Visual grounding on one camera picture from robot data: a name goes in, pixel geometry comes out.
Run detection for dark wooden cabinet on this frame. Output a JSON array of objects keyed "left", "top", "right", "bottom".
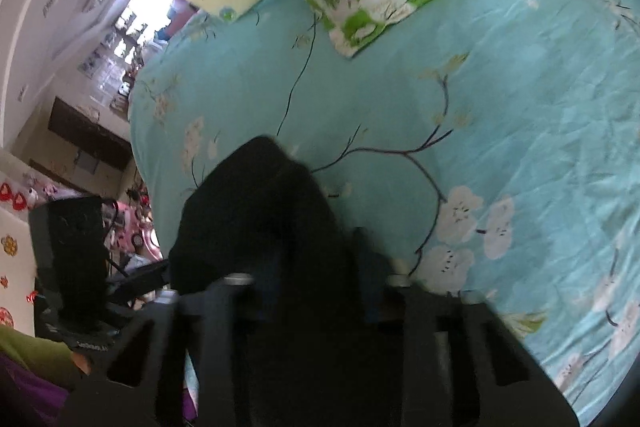
[{"left": 47, "top": 96, "right": 135, "bottom": 172}]

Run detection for person's left forearm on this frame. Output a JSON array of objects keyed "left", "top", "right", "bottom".
[{"left": 0, "top": 325, "right": 94, "bottom": 389}]

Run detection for blue floral bed sheet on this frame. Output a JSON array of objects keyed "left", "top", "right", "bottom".
[{"left": 129, "top": 0, "right": 640, "bottom": 424}]

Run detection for bright window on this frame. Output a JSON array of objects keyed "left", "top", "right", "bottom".
[{"left": 97, "top": 0, "right": 174, "bottom": 108}]

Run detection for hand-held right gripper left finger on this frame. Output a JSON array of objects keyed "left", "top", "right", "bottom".
[{"left": 64, "top": 252, "right": 281, "bottom": 427}]

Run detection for white flower-print board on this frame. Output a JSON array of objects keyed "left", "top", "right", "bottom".
[{"left": 0, "top": 149, "right": 45, "bottom": 334}]

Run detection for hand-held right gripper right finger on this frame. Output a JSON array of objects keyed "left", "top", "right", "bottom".
[{"left": 350, "top": 227, "right": 577, "bottom": 427}]

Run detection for person's purple clothing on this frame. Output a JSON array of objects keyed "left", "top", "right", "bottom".
[{"left": 0, "top": 353, "right": 72, "bottom": 427}]

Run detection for black pants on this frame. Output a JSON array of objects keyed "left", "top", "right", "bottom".
[{"left": 169, "top": 136, "right": 407, "bottom": 427}]

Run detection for pink toy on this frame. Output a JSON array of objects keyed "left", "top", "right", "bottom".
[{"left": 112, "top": 201, "right": 164, "bottom": 266}]

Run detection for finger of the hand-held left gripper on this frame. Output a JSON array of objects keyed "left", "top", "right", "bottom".
[{"left": 106, "top": 259, "right": 172, "bottom": 304}]

